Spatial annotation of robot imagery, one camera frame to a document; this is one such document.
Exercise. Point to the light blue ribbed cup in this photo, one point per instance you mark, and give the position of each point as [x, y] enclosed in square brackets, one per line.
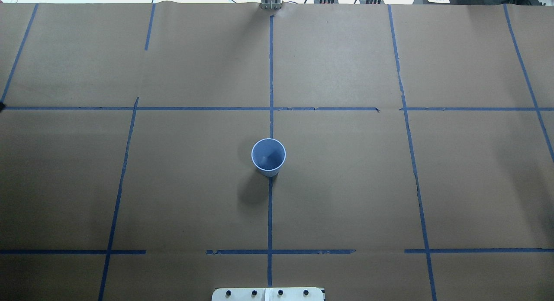
[268, 156]

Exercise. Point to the white pillar with base plate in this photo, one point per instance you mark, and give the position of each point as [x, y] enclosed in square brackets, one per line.
[269, 294]

